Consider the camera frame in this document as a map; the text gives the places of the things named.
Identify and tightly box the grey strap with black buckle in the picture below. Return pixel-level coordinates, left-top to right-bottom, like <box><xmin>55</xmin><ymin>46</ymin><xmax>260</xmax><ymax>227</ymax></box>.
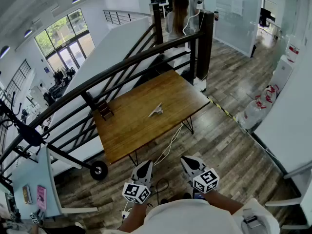
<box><xmin>240</xmin><ymin>208</ymin><xmax>263</xmax><ymax>229</ymax></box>

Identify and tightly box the black rubber wheel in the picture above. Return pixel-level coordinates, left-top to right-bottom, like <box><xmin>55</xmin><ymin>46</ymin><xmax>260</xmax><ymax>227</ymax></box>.
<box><xmin>89</xmin><ymin>160</ymin><xmax>109</xmax><ymax>181</ymax></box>

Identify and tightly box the yellow black floor tape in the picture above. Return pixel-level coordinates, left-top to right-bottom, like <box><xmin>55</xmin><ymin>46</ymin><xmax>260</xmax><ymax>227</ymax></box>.
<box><xmin>206</xmin><ymin>96</ymin><xmax>237</xmax><ymax>122</ymax></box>

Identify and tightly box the black chest screen device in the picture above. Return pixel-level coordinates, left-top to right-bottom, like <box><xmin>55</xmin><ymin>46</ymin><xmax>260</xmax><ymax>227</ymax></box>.
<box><xmin>192</xmin><ymin>188</ymin><xmax>206</xmax><ymax>200</ymax></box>

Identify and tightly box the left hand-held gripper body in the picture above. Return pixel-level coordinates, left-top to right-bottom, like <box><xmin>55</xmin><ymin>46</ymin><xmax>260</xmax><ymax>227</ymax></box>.
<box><xmin>121</xmin><ymin>175</ymin><xmax>154</xmax><ymax>204</ymax></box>

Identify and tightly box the black office chair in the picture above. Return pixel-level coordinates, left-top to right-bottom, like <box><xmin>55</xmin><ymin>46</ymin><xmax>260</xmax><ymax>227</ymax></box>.
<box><xmin>258</xmin><ymin>7</ymin><xmax>273</xmax><ymax>28</ymax></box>

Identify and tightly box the person's white shirt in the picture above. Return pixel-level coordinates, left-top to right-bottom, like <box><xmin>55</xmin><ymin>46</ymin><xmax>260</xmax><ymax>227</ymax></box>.
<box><xmin>104</xmin><ymin>197</ymin><xmax>281</xmax><ymax>234</ymax></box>

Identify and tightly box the white floor cable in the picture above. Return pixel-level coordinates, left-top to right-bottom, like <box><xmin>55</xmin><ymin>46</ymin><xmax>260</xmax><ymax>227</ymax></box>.
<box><xmin>153</xmin><ymin>122</ymin><xmax>184</xmax><ymax>167</ymax></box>

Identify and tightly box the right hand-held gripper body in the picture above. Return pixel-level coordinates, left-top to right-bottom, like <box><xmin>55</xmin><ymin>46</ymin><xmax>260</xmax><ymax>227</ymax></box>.
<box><xmin>188</xmin><ymin>165</ymin><xmax>220</xmax><ymax>194</ymax></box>

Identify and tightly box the clear bag of bottles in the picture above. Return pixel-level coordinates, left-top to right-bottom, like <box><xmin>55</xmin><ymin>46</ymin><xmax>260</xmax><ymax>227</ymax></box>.
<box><xmin>234</xmin><ymin>83</ymin><xmax>280</xmax><ymax>131</ymax></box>

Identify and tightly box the small dark wooden rack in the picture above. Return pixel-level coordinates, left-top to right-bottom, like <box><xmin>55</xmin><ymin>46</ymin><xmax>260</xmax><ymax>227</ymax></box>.
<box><xmin>97</xmin><ymin>98</ymin><xmax>115</xmax><ymax>121</ymax></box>

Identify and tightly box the white paper notice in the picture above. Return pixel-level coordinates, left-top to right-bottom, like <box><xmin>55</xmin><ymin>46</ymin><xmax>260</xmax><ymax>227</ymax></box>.
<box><xmin>230</xmin><ymin>0</ymin><xmax>245</xmax><ymax>16</ymax></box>

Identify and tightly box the large glass window front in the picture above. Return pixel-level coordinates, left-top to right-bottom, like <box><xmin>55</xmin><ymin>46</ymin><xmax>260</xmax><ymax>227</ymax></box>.
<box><xmin>34</xmin><ymin>8</ymin><xmax>96</xmax><ymax>71</ymax></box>

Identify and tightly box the pink book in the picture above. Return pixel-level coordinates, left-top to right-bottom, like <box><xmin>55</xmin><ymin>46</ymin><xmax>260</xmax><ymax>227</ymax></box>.
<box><xmin>36</xmin><ymin>185</ymin><xmax>47</xmax><ymax>210</ymax></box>

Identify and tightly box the black wall grid railing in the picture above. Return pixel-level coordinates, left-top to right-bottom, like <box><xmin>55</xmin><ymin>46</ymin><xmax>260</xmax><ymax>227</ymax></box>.
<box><xmin>3</xmin><ymin>58</ymin><xmax>33</xmax><ymax>102</ymax></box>

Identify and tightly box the white floor appliance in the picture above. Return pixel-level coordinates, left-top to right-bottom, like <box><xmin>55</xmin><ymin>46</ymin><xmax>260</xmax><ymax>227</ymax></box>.
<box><xmin>270</xmin><ymin>54</ymin><xmax>293</xmax><ymax>93</ymax></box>

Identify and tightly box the black hairpin table leg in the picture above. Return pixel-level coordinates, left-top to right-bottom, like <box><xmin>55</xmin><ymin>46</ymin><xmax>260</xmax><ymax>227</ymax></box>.
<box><xmin>127</xmin><ymin>151</ymin><xmax>139</xmax><ymax>167</ymax></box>
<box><xmin>181</xmin><ymin>117</ymin><xmax>195</xmax><ymax>135</ymax></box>

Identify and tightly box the slim dark wooden post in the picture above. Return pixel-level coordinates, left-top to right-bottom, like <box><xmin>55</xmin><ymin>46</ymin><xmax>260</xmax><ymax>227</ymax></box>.
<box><xmin>151</xmin><ymin>2</ymin><xmax>164</xmax><ymax>46</ymax></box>

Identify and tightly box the white box at post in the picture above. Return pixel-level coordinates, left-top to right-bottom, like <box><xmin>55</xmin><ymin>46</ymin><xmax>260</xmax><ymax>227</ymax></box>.
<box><xmin>193</xmin><ymin>78</ymin><xmax>208</xmax><ymax>93</ymax></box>

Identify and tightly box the white stand foot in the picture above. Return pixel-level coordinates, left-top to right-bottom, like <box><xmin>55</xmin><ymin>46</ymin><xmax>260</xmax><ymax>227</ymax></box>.
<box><xmin>47</xmin><ymin>146</ymin><xmax>83</xmax><ymax>171</ymax></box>
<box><xmin>60</xmin><ymin>206</ymin><xmax>98</xmax><ymax>215</ymax></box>

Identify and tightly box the brown book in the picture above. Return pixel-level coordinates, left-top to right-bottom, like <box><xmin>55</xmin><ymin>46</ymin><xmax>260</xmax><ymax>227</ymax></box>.
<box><xmin>22</xmin><ymin>184</ymin><xmax>33</xmax><ymax>205</ymax></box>

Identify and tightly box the person's right forearm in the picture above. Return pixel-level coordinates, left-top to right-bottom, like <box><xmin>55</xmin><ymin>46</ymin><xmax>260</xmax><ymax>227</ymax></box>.
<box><xmin>203</xmin><ymin>190</ymin><xmax>245</xmax><ymax>216</ymax></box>

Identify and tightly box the black floor cable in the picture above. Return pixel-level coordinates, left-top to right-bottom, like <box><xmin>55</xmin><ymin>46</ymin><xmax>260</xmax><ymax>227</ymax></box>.
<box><xmin>155</xmin><ymin>177</ymin><xmax>170</xmax><ymax>205</ymax></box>

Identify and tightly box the white camera cable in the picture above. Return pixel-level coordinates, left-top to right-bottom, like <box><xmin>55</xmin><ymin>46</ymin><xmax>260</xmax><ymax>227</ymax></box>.
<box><xmin>182</xmin><ymin>8</ymin><xmax>203</xmax><ymax>36</ymax></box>

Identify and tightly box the grey metal balcony railing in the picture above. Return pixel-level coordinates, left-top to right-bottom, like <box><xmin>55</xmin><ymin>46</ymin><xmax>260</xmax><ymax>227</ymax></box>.
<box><xmin>103</xmin><ymin>9</ymin><xmax>152</xmax><ymax>25</ymax></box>

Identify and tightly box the small white squeegee tool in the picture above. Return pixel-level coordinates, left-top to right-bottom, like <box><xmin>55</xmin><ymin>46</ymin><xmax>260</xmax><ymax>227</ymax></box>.
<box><xmin>148</xmin><ymin>102</ymin><xmax>164</xmax><ymax>118</ymax></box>

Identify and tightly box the person's left forearm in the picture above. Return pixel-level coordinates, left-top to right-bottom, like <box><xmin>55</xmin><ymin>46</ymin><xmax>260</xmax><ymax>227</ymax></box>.
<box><xmin>118</xmin><ymin>202</ymin><xmax>154</xmax><ymax>233</ymax></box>

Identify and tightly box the white partition board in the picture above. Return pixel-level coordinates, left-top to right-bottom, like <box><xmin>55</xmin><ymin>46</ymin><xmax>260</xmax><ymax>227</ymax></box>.
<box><xmin>252</xmin><ymin>55</ymin><xmax>312</xmax><ymax>230</ymax></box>

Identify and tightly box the thick dark wooden post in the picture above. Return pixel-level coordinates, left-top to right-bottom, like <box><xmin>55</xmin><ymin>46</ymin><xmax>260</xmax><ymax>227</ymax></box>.
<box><xmin>195</xmin><ymin>10</ymin><xmax>215</xmax><ymax>81</ymax></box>

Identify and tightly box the wooden table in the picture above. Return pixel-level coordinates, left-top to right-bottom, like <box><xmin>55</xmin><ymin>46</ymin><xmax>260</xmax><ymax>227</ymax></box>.
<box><xmin>0</xmin><ymin>30</ymin><xmax>206</xmax><ymax>188</ymax></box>

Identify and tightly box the white power adapter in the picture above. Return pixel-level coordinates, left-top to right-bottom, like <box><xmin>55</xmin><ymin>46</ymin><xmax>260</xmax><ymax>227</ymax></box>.
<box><xmin>121</xmin><ymin>200</ymin><xmax>133</xmax><ymax>221</ymax></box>

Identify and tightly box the light blue board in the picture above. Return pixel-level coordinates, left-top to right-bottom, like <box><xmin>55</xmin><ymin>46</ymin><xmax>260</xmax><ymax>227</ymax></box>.
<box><xmin>10</xmin><ymin>146</ymin><xmax>63</xmax><ymax>220</ymax></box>

